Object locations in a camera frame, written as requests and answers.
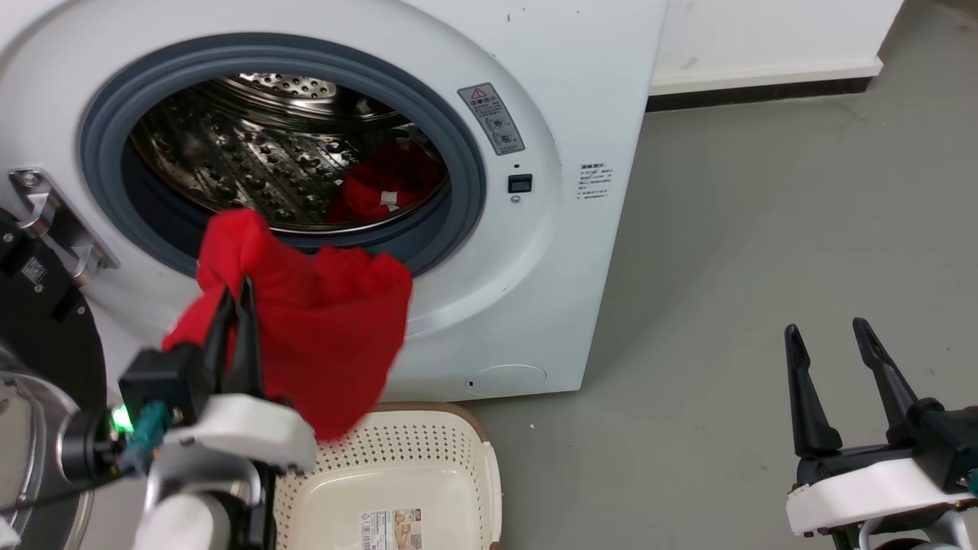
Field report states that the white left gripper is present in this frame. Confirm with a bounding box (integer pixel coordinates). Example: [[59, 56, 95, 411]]
[[162, 277, 318, 474]]

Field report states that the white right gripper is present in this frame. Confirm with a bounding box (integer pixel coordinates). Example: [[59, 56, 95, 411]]
[[785, 318, 976, 537]]

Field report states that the red garment with white label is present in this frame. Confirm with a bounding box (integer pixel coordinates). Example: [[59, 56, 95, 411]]
[[325, 139, 446, 225]]

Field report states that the beige perforated laundry basket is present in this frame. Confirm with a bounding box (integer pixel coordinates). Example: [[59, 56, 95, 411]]
[[274, 403, 503, 550]]

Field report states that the paper label in basket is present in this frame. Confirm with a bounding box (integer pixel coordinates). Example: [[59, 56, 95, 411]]
[[359, 508, 423, 550]]

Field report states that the white front-load washing machine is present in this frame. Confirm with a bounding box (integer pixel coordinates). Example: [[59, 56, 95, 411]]
[[0, 0, 669, 402]]

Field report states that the black chrome washer door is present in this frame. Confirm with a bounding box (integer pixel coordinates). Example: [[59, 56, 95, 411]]
[[0, 206, 108, 550]]

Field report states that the perforated steel washer drum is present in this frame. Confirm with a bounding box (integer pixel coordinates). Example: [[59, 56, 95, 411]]
[[130, 73, 452, 234]]

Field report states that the chrome washer door hinge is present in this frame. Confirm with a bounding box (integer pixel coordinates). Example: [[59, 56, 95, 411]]
[[9, 168, 120, 288]]

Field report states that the round white filter cover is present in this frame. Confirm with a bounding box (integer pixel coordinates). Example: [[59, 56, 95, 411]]
[[466, 364, 547, 396]]

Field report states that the grey rubber door seal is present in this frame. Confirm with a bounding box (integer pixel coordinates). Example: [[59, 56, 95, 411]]
[[80, 32, 487, 280]]

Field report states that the small printed text label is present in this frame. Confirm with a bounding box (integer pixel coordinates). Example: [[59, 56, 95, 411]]
[[577, 162, 612, 201]]

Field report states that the grey warning sticker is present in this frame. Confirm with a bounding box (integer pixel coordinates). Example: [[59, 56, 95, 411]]
[[458, 82, 526, 156]]

